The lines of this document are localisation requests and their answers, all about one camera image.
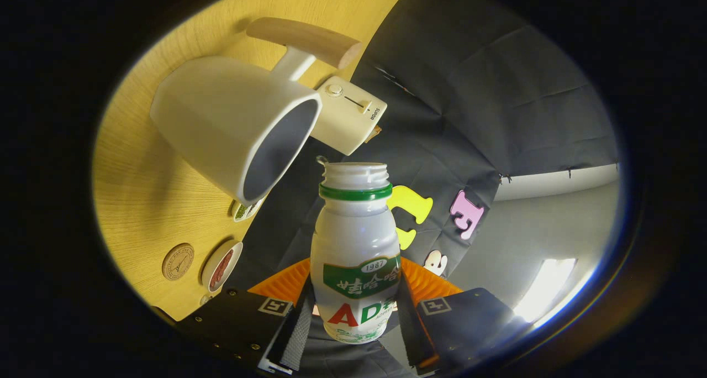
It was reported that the white cup wooden handle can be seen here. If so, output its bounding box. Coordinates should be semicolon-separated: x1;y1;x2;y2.
150;17;363;207

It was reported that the white divided condiment dish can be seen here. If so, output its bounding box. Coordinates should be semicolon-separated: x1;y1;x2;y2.
231;195;267;223

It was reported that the dark red meat slice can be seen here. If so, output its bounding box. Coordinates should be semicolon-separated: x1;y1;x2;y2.
210;249;235;290

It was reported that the ceiling light panel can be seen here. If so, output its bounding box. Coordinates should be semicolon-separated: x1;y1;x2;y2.
513;258;578;323

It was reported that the white juice bottle green label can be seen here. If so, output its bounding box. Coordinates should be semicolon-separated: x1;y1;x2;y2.
310;162;402;345

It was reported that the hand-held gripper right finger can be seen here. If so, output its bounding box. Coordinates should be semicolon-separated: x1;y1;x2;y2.
395;256;532;374

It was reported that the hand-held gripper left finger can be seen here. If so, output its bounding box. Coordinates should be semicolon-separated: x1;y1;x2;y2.
176;258;316;375

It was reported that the round wooden coaster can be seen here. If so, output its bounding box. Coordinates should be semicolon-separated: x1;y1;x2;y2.
162;243;195;281

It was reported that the white round plate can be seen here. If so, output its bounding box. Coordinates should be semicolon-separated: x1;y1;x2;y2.
201;240;244;293

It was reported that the wooden table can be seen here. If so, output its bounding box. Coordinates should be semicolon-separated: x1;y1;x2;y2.
92;0;419;321

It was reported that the cream toaster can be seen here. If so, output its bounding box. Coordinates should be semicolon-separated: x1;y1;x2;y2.
308;76;388;156

